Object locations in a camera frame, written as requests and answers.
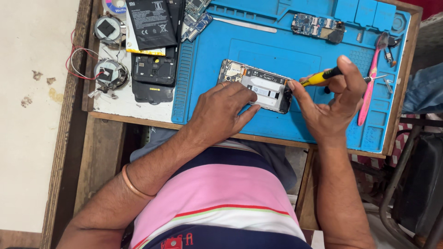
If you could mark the pink striped shirt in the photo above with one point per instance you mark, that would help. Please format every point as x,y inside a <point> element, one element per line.
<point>221,193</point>

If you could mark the small green circuit board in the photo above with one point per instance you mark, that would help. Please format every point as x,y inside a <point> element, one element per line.
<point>195,6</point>

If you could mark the round metal speaker part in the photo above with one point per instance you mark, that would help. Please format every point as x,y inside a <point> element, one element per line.
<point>108,29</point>
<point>111,74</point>

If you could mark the solder wick spool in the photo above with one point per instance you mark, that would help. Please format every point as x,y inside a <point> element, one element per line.
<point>116,5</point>

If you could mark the blue phone circuit board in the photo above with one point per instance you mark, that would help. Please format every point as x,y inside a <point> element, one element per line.
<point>316,27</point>

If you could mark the pink toothbrush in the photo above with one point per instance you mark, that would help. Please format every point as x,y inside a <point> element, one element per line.
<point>371,79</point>

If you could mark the small black metal parts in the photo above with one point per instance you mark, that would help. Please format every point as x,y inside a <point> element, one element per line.
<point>393,45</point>

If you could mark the person's right hand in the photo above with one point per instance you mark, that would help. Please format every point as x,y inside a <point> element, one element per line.
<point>328,117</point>

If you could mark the black phone frame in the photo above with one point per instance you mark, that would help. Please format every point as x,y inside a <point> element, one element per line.
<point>154,69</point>

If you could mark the smartphone without back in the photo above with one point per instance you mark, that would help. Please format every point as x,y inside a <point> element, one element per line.
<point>266,90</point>

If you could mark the metal tweezers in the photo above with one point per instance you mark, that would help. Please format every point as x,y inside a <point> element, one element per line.
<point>388,84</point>

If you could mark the long blue circuit board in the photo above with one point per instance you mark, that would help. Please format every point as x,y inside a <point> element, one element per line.
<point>196,27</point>

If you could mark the flat metal pry tool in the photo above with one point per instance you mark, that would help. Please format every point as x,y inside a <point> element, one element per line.
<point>245,25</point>

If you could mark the small metal-tipped tool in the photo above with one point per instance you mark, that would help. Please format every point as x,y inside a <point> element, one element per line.
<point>377,78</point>

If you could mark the person's left hand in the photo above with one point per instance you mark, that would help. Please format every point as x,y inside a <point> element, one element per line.
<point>218,114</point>

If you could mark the black phone back cover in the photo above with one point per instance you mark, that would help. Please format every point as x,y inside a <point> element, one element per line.
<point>152,94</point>

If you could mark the red checked cloth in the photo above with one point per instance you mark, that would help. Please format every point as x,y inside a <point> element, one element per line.
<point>398,145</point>

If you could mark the black metal chair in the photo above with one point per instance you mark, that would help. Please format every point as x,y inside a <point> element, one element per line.
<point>412,193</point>

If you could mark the blue silicone repair mat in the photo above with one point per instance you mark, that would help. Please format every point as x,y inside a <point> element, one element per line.
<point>277,45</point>

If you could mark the yellow black screwdriver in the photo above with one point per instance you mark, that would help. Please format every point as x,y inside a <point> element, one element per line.
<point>315,79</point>

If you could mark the black phone battery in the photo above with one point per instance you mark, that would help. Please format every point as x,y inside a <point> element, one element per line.
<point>150,22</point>

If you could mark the copper bangle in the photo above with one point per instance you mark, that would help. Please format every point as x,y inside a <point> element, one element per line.
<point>133,186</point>

